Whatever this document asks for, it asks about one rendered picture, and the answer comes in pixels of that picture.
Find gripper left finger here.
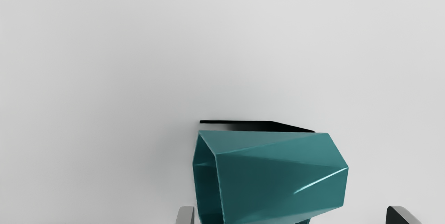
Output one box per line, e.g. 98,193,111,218
175,206,195,224

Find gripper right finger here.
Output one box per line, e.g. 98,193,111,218
386,206,422,224

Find teal faceted mug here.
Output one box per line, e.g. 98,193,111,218
192,130,349,224

